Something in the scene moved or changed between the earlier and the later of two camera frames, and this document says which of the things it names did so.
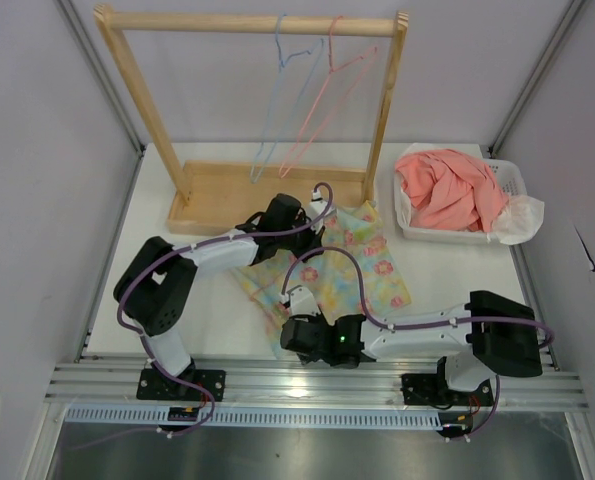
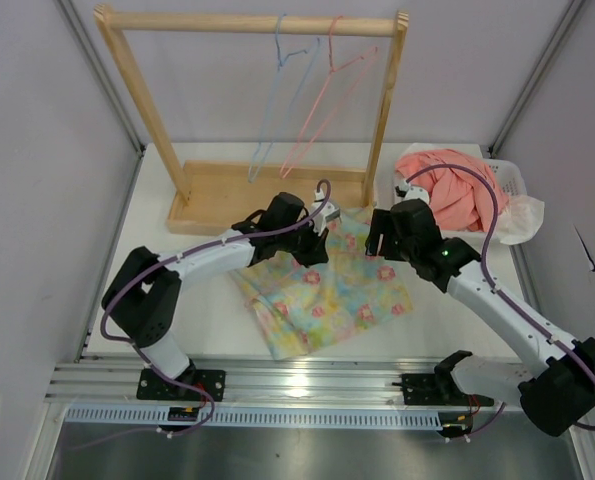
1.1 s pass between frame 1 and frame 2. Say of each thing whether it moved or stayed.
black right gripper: moved
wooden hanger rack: stayed
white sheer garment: stayed
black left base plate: stayed
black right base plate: stayed
